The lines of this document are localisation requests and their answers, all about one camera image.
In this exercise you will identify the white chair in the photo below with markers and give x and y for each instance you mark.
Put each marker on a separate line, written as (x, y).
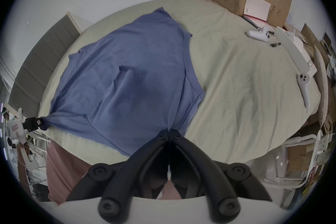
(296, 162)

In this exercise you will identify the person's left hand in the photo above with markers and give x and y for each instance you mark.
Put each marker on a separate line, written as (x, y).
(23, 148)

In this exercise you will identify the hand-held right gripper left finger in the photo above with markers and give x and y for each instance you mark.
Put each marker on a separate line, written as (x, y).
(119, 186)

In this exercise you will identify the bed with beige sheet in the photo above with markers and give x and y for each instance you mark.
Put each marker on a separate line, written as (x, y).
(241, 91)

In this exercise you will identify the white booklet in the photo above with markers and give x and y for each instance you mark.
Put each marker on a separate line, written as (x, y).
(257, 6)

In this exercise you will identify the small black marker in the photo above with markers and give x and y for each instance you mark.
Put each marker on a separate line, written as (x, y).
(275, 45)

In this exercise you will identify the blue shirt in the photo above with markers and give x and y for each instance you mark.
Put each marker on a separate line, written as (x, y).
(131, 81)

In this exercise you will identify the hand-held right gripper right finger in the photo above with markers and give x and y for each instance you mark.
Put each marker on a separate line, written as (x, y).
(215, 186)

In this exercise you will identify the white hand controller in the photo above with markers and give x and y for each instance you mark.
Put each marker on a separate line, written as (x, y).
(258, 34)
(304, 86)

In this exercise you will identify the grey padded headboard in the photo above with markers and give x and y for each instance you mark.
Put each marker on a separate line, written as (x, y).
(42, 60)

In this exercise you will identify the open white box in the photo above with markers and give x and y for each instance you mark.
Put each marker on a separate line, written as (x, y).
(295, 52)

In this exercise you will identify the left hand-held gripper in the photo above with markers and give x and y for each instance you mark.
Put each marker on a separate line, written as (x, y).
(15, 128)

